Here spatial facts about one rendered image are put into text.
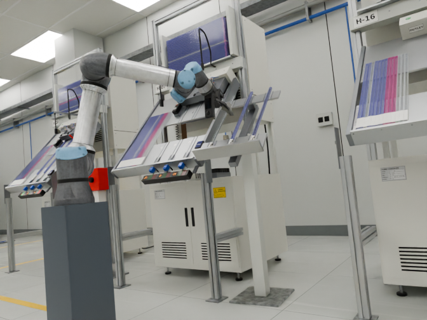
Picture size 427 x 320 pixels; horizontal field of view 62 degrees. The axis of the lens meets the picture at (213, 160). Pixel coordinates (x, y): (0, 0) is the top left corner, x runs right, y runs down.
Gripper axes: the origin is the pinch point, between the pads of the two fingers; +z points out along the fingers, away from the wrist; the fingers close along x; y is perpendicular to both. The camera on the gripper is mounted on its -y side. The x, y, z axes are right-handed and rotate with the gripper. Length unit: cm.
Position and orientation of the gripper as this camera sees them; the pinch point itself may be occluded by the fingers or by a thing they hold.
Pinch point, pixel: (223, 117)
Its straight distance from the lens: 187.3
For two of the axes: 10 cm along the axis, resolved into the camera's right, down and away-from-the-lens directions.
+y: 1.8, -8.3, 5.3
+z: 4.7, 5.5, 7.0
